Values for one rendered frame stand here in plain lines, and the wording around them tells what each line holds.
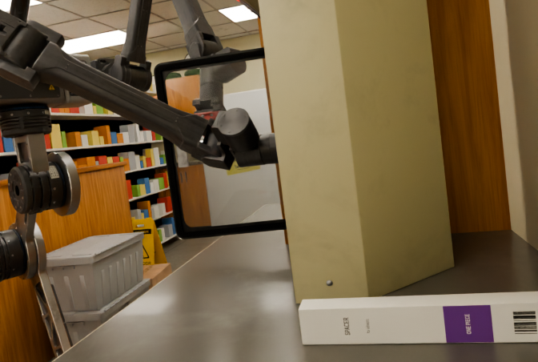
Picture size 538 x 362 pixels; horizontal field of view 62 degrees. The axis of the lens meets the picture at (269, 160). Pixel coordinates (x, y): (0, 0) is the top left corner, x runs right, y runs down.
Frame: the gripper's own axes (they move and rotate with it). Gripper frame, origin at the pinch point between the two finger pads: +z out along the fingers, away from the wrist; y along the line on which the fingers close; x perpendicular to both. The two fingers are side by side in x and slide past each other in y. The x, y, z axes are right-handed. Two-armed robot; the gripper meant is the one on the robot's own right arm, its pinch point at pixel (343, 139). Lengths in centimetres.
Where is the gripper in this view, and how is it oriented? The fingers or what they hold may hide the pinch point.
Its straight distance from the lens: 81.2
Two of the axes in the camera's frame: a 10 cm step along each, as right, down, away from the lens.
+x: 1.3, 9.9, 0.5
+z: 9.6, -1.1, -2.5
